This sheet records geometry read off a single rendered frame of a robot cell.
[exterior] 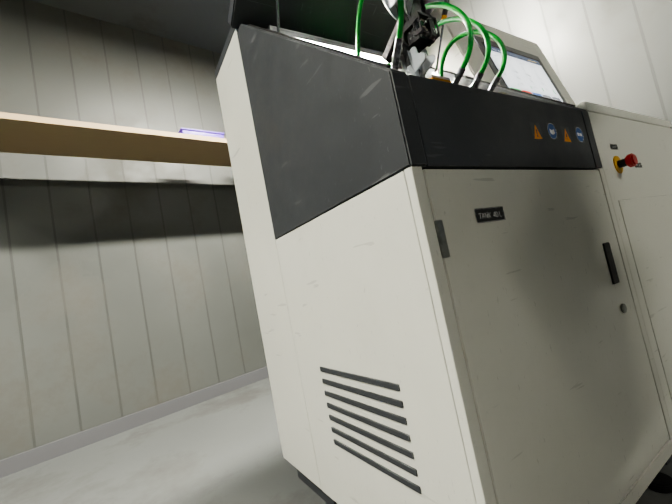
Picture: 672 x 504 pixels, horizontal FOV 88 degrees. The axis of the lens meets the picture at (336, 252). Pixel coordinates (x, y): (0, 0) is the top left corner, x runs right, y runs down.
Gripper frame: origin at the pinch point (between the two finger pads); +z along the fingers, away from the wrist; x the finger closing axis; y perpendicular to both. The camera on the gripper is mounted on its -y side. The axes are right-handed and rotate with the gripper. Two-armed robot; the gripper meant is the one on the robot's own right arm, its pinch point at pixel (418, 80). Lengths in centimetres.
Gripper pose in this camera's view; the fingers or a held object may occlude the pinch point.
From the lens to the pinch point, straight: 107.8
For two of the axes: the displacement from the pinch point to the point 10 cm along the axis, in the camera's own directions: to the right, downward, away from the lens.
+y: 5.1, -1.7, -8.4
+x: 8.4, -1.2, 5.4
